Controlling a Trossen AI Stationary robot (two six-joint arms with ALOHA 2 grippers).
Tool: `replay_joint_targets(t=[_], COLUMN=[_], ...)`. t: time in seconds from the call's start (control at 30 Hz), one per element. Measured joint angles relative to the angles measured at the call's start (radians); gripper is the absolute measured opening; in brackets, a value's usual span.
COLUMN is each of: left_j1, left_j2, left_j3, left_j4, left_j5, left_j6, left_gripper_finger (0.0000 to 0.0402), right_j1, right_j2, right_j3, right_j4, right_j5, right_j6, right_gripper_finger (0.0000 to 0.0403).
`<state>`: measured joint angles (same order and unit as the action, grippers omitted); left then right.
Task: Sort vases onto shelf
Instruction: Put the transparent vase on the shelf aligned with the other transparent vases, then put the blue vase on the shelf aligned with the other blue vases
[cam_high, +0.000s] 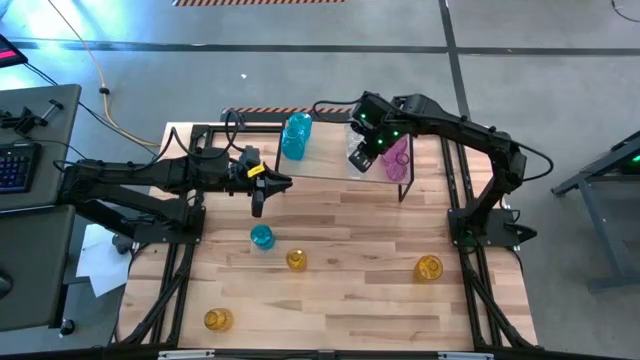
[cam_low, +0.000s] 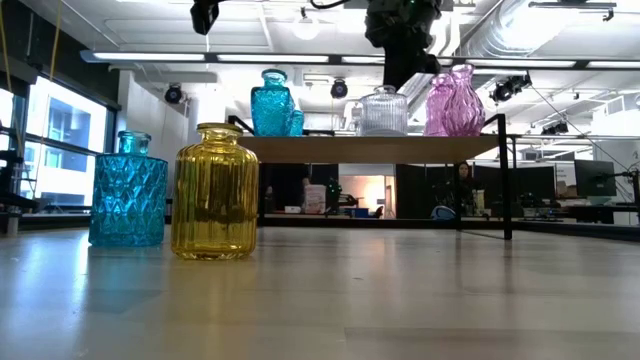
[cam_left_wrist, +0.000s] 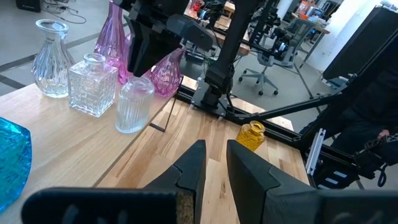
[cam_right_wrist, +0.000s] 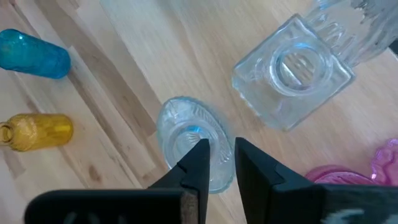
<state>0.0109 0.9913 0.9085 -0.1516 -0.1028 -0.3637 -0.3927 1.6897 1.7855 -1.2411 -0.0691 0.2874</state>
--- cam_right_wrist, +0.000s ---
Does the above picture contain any tall clear glass vase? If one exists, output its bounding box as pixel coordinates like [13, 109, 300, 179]
[306, 0, 398, 68]

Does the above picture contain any yellow ribbed glass vase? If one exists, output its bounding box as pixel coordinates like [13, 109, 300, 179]
[0, 113, 75, 152]

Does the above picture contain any teal diamond-pattern glass vase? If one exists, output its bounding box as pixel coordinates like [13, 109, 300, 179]
[0, 28, 72, 80]

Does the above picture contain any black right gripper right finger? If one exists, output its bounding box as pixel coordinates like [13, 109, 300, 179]
[234, 137, 398, 224]

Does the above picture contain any clear square glass vase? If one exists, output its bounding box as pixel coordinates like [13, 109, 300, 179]
[231, 13, 356, 131]

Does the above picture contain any clear ribbed glass vase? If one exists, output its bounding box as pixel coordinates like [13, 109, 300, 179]
[155, 95, 234, 194]

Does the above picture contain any pink bulbous glass vase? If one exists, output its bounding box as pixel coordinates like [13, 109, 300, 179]
[304, 164, 379, 187]

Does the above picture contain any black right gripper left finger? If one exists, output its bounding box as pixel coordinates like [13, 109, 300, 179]
[24, 138, 211, 224]

